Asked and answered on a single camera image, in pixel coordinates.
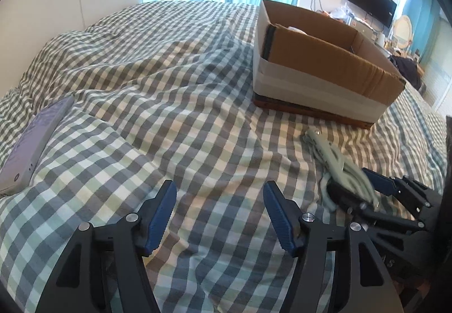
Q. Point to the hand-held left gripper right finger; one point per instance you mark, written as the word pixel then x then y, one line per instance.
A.
pixel 280 217

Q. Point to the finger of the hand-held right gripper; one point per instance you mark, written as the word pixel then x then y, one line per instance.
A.
pixel 388 219
pixel 381 182

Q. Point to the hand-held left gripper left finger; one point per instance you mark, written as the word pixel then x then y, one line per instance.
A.
pixel 160 217

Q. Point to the cardboard box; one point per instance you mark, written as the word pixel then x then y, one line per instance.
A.
pixel 317 87

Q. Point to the white sock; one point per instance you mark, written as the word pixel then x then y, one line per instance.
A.
pixel 296 29

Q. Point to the black jacket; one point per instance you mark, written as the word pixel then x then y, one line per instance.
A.
pixel 406 71

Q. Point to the white wardrobe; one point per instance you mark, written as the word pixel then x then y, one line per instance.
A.
pixel 439 69

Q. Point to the purple smartphone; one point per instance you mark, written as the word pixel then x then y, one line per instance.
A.
pixel 31 143

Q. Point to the oval white mirror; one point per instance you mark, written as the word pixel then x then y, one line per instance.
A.
pixel 402 30

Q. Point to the clear plastic bag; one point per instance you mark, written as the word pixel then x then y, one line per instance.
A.
pixel 339 13

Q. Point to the teal curtain beside wardrobe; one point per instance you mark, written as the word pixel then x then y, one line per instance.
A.
pixel 423 9

